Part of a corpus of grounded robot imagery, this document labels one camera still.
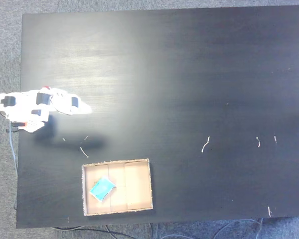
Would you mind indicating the shallow cardboard box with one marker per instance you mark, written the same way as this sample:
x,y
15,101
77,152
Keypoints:
x,y
137,186

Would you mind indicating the green block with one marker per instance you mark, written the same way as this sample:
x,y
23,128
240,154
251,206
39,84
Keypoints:
x,y
102,188

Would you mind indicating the curved cardboard shred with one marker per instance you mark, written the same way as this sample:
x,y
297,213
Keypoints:
x,y
205,145

